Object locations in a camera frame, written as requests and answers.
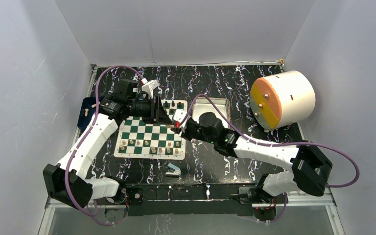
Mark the green white chess board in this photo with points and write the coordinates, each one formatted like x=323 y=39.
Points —
x=140 y=136

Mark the light blue white stapler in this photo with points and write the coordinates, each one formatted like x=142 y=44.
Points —
x=173 y=171

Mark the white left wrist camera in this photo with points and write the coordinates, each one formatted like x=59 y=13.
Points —
x=152 y=88

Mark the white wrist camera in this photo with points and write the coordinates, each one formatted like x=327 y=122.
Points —
x=179 y=119
x=152 y=88

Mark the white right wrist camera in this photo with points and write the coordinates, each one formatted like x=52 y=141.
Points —
x=179 y=119

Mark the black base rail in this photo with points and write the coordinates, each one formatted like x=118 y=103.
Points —
x=155 y=199

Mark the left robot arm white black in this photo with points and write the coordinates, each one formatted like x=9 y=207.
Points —
x=66 y=181

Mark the dark blue tray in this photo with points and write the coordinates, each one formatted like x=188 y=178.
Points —
x=83 y=122

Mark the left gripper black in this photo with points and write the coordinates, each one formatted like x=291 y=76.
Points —
x=157 y=114

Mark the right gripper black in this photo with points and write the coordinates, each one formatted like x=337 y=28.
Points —
x=184 y=134

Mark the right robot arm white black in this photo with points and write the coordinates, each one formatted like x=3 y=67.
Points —
x=306 y=167

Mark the white cylinder orange yellow face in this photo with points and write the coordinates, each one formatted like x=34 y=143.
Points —
x=281 y=99

